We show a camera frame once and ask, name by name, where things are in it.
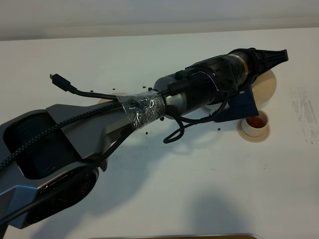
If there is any beige teapot saucer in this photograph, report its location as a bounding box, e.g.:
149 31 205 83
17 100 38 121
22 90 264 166
97 92 130 104

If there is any beige front cup saucer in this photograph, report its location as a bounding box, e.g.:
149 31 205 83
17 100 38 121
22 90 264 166
237 119 270 143

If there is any beige rear cup saucer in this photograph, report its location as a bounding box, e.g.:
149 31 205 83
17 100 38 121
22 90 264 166
202 103 221 113

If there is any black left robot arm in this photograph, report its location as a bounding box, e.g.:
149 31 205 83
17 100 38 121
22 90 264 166
0 48 289 234

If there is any beige teapot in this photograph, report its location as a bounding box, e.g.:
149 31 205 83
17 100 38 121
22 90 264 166
252 70 277 110

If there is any beige front teacup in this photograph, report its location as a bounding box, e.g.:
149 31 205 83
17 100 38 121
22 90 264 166
245 111 269 128

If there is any beige cup saucer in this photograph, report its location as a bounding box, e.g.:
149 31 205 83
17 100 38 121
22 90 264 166
202 103 221 113
237 119 270 143

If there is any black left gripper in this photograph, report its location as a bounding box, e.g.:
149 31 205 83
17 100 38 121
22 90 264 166
245 48 289 82

